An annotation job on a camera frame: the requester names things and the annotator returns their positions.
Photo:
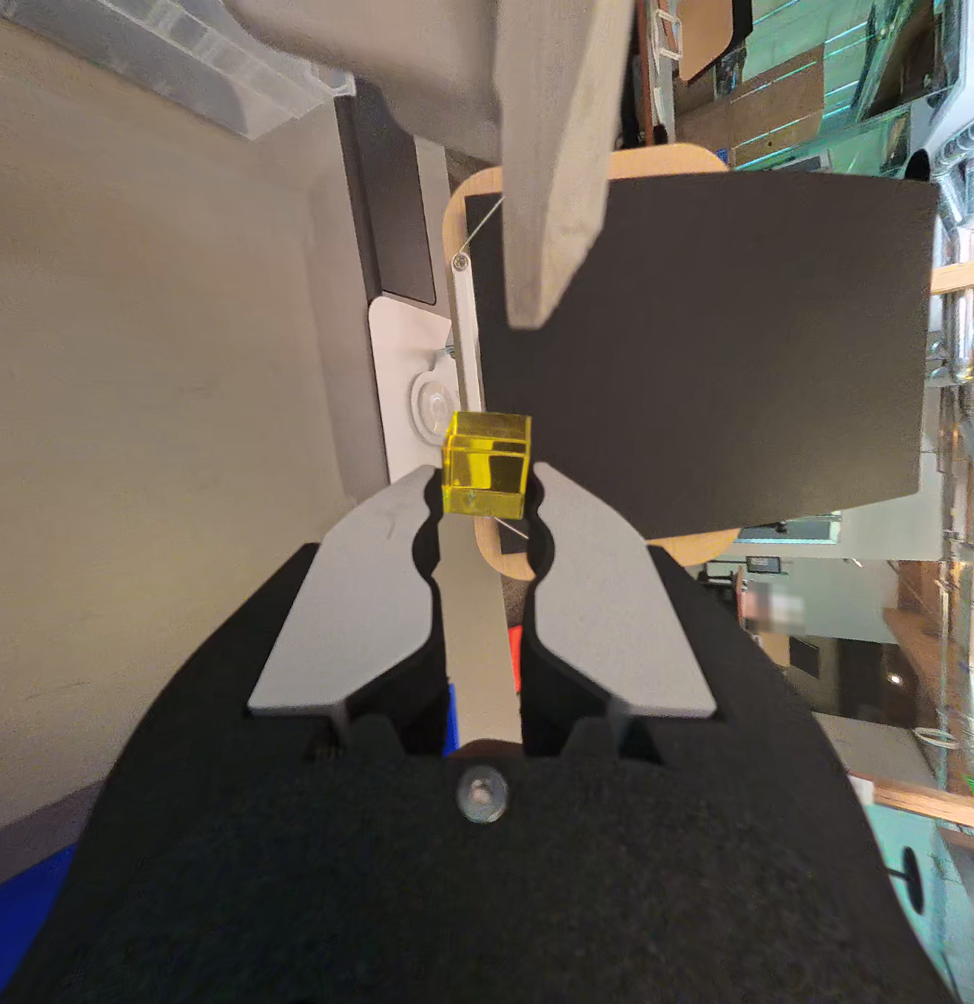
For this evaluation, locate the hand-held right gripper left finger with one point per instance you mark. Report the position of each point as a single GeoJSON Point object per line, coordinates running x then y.
{"type": "Point", "coordinates": [338, 612]}

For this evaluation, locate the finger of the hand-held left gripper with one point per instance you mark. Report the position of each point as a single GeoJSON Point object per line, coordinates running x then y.
{"type": "Point", "coordinates": [557, 157]}
{"type": "Point", "coordinates": [408, 55]}

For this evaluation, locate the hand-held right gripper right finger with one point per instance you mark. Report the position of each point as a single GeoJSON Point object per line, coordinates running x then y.
{"type": "Point", "coordinates": [620, 620]}

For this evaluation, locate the yellow transparent cube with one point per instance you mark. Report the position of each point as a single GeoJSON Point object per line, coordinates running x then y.
{"type": "Point", "coordinates": [487, 470]}

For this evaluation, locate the grey desk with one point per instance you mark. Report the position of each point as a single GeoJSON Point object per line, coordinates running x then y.
{"type": "Point", "coordinates": [142, 392]}

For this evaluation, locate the dark flat pad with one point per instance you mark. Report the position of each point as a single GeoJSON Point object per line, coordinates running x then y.
{"type": "Point", "coordinates": [393, 196]}

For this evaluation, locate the clear plastic bin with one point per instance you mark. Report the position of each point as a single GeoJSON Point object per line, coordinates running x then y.
{"type": "Point", "coordinates": [181, 55]}

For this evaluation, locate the white stand base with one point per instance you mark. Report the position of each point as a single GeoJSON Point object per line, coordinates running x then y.
{"type": "Point", "coordinates": [397, 353]}

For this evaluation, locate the black panel with wooden rim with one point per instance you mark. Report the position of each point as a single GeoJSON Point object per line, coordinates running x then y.
{"type": "Point", "coordinates": [730, 353]}

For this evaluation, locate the blue plastic bin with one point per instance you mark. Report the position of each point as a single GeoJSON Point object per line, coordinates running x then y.
{"type": "Point", "coordinates": [20, 933]}

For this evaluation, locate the metal bracket strip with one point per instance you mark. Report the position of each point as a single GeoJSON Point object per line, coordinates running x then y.
{"type": "Point", "coordinates": [479, 667]}

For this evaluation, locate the silver air duct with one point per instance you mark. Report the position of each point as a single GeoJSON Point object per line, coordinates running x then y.
{"type": "Point", "coordinates": [962, 204]}

